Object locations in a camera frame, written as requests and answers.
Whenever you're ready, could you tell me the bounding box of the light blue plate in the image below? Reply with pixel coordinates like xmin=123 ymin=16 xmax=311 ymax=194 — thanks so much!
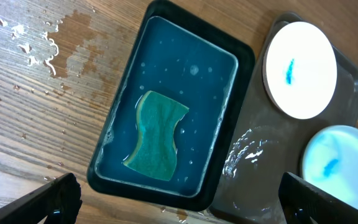
xmin=301 ymin=125 xmax=358 ymax=209

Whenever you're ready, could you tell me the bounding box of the white plate top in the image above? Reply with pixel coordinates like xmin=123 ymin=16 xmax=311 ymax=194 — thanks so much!
xmin=262 ymin=22 xmax=337 ymax=119

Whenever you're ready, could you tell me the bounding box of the green yellow sponge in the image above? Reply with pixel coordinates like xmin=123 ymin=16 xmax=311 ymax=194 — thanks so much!
xmin=123 ymin=91 xmax=189 ymax=181

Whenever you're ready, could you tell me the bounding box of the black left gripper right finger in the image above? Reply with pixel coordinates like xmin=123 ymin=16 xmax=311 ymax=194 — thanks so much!
xmin=278 ymin=172 xmax=358 ymax=224

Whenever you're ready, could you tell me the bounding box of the black water basin tray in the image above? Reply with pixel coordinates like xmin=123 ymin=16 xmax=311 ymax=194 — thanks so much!
xmin=87 ymin=1 xmax=255 ymax=211

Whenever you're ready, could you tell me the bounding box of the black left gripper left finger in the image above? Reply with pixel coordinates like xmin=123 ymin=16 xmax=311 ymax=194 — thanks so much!
xmin=0 ymin=173 xmax=82 ymax=223

